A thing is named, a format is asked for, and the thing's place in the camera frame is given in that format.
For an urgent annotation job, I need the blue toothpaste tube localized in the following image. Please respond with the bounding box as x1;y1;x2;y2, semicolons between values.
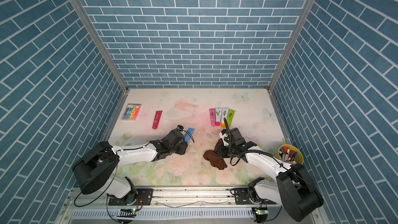
184;128;195;143

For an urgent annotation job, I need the brown wiping cloth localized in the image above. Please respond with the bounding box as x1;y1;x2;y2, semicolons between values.
203;139;228;170

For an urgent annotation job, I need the red toothpaste tube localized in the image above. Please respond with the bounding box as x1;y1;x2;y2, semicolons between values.
152;111;163;130

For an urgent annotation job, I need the magenta toothpaste tube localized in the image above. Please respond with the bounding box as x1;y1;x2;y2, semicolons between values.
209;108;216;127

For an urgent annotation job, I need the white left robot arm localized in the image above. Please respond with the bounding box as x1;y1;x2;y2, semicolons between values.
72;125;191;199

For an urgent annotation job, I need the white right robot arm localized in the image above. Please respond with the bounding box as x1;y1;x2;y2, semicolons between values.
218;128;324;222

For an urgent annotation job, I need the green toothpaste tube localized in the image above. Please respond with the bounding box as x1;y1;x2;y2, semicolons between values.
227;109;235;127

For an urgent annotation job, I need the white orange-capped toothpaste tube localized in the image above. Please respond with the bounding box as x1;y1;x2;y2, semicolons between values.
220;107;229;128

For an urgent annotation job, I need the white pink-capped toothpaste tube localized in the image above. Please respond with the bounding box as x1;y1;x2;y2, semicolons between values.
215;107;222;126

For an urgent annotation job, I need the yellow cup of markers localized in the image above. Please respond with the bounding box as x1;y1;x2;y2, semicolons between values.
274;144;304;165

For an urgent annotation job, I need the rainbow highlighter pen pack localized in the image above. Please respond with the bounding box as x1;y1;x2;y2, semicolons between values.
121;103;142;121

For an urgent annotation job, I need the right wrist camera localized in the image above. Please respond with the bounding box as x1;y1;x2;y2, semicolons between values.
219;132;228;140

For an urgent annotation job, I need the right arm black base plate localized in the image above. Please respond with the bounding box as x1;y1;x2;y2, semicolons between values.
230;188;276;205

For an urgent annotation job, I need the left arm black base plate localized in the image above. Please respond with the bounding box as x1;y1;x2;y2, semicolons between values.
108;188;154;207

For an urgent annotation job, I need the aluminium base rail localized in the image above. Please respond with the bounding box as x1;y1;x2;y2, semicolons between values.
55;186;295;224

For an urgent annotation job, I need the aluminium right corner post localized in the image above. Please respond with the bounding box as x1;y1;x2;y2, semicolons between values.
268;0;329;93

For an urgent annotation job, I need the aluminium corner post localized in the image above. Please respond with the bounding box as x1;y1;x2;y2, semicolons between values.
268;0;329;93
54;0;129;93

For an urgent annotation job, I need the aluminium left corner post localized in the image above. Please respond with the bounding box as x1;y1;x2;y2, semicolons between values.
54;0;129;93

